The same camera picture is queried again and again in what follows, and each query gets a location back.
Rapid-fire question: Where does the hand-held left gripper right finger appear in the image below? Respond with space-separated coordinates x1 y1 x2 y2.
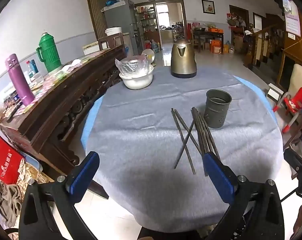
203 152 285 240

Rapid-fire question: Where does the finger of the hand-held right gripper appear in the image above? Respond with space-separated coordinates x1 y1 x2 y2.
283 148 302 174

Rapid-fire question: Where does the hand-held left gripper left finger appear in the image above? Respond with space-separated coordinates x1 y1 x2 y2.
18 151 101 240

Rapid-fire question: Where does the grey metal chopstick holder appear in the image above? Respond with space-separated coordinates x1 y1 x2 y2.
204 89 232 129

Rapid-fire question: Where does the gold patterned cloth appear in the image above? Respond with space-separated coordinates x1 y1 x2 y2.
16 159 55 187

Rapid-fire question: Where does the red child's chair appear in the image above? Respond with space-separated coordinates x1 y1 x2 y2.
273 87 302 133

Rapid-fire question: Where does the white step stool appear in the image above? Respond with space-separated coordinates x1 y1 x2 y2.
266 83 284 100

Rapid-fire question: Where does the dark carved wooden sideboard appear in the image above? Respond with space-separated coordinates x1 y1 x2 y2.
0 45 128 200

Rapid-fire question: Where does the grey tablecloth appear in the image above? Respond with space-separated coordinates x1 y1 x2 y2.
85 65 284 233

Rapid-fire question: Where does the beige chair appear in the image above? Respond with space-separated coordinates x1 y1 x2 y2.
288 64 302 105

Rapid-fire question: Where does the red paper bag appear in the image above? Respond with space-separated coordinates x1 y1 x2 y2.
0 136 25 185

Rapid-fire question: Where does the grey crumpled cloth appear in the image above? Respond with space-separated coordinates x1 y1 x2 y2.
0 182 23 228

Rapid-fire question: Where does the white ceramic bowl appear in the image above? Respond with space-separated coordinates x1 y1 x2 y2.
119 65 154 90

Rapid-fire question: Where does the white crumpled paper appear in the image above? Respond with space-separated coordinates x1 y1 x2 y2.
62 59 81 72

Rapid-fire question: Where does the clear plastic water bottle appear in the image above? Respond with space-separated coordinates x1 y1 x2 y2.
25 60 38 85

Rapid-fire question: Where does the purple thermos bottle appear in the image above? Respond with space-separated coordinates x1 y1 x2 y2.
5 54 36 107

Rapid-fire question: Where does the golden electric kettle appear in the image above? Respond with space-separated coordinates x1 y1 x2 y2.
170 36 197 79

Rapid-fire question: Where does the clear plastic bag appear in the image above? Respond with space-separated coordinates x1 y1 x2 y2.
115 56 151 78

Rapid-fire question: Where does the wooden staircase railing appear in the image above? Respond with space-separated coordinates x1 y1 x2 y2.
243 22 286 68

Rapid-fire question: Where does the green thermos jug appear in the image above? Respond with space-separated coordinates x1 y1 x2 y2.
36 33 62 73

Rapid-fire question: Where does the white chest freezer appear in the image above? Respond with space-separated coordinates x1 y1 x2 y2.
83 41 100 55

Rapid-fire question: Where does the small white refrigerator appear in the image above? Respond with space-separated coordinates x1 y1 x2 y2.
122 32 133 58

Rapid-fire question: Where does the white electric fan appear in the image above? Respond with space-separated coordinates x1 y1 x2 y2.
142 49 155 64

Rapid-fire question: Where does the dark wooden chair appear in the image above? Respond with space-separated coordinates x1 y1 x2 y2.
98 32 124 52

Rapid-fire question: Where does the dark wooden side table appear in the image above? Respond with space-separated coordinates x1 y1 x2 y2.
193 27 224 54

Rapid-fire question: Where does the white pot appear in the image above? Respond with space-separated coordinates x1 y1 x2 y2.
105 27 123 36

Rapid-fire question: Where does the dark wooden door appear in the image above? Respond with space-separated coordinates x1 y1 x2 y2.
229 4 249 34

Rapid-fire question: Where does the tall grey refrigerator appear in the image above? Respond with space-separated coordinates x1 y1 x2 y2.
102 0 139 55

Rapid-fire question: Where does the glass display shelf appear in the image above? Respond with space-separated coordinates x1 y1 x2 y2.
135 4 156 47

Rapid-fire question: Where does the brown slatted door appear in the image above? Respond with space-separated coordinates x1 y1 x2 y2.
85 0 114 39

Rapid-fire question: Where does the black cable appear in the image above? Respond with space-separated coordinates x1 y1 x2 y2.
281 189 300 202

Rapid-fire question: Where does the pink wall calendar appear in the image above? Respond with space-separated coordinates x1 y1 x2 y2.
281 0 301 37

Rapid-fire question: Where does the framed wall picture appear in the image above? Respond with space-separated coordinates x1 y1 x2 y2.
201 0 216 15

